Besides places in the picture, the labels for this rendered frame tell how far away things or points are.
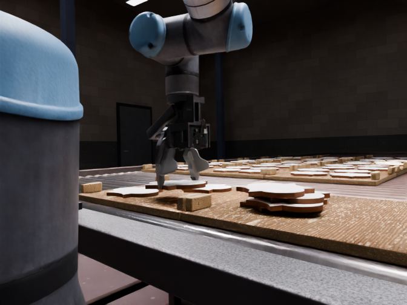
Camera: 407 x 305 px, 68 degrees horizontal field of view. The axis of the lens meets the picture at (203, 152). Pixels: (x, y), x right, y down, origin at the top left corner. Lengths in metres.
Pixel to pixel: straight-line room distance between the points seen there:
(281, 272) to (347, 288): 0.07
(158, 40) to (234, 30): 0.14
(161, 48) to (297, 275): 0.43
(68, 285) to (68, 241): 0.02
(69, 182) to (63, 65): 0.06
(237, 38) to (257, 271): 0.37
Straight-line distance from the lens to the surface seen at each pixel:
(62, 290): 0.19
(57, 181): 0.17
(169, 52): 0.60
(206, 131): 0.67
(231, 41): 0.55
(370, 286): 0.37
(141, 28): 0.60
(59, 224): 0.18
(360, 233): 0.47
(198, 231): 0.53
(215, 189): 0.81
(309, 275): 0.37
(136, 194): 0.78
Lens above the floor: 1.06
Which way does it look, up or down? 1 degrees down
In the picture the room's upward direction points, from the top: 1 degrees counter-clockwise
